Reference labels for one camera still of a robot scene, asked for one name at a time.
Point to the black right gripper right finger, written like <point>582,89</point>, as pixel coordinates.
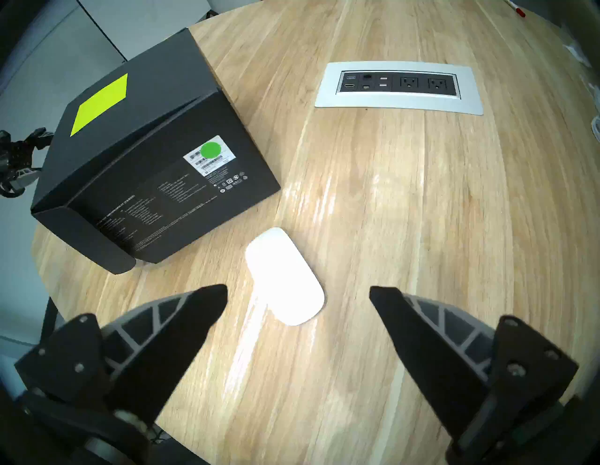
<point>445,356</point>

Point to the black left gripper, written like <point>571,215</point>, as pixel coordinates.
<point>18,159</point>

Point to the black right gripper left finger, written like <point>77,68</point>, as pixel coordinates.
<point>154,342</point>

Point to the black cardboard box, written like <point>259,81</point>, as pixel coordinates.
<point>140,154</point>

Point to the white computer mouse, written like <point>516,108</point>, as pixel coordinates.
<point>283,276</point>

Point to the square paper sticker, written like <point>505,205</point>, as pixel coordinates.
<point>99,104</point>

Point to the silver table outlet panel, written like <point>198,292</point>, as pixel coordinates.
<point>398,86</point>

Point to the crumpled white tissue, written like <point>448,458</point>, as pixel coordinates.
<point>577,54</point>

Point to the red marker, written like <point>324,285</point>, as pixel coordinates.
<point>514,8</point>

